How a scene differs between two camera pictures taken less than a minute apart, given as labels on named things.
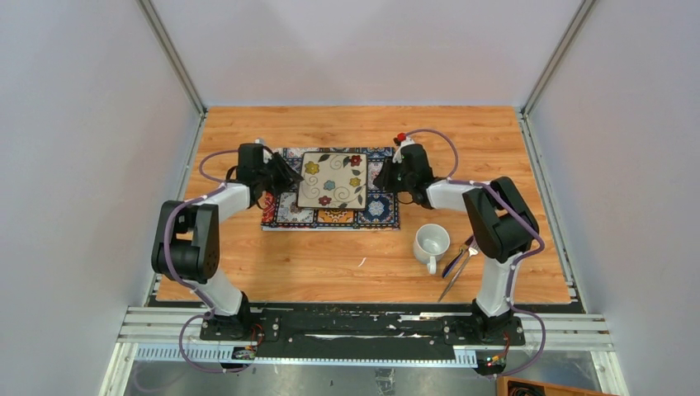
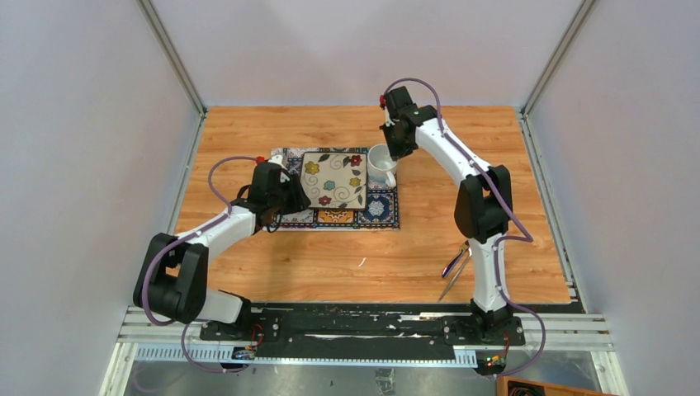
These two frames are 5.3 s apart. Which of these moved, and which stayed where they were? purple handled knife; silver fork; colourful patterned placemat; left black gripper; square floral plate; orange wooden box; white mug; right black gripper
Moved: white mug; right black gripper; left black gripper
Stayed: purple handled knife; colourful patterned placemat; orange wooden box; square floral plate; silver fork
